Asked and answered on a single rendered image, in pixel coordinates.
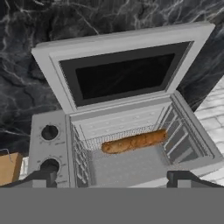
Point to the grey toaster oven door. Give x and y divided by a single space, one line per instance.
122 67

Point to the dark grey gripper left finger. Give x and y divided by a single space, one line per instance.
43 178

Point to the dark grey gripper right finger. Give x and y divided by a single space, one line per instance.
182 177

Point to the black toaster oven knob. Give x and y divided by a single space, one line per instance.
49 132
50 165

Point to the brown baguette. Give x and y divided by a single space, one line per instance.
134 142

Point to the grey toaster oven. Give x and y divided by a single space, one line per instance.
128 151

